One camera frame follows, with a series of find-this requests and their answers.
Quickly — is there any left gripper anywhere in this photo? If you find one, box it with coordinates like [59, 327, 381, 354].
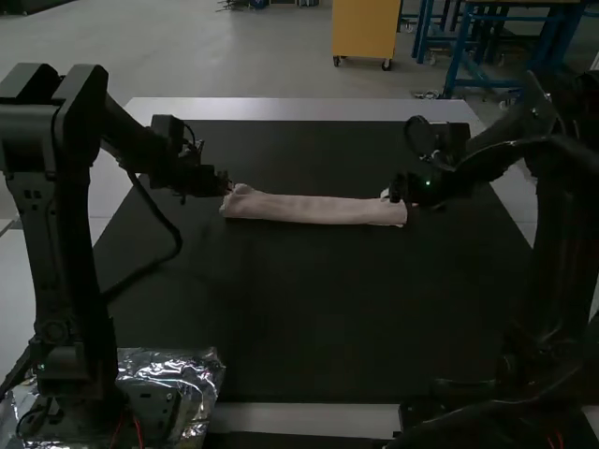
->
[171, 162, 236, 198]

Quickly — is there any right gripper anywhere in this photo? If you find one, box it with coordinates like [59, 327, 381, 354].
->
[390, 169, 446, 210]

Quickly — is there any pale towel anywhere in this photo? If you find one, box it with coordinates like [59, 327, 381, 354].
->
[219, 182, 410, 231]

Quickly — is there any black mat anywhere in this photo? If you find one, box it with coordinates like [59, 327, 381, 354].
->
[91, 119, 537, 406]

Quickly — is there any yellow wheeled cabinet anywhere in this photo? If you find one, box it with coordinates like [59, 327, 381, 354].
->
[330, 0, 403, 72]

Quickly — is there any silver foil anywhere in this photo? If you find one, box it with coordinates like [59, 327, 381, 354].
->
[0, 344, 226, 449]

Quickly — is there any black cable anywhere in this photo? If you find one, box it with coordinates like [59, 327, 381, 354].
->
[96, 168, 183, 300]

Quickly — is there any blue metal frame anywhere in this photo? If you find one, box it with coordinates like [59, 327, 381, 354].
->
[442, 0, 594, 98]
[410, 0, 471, 65]

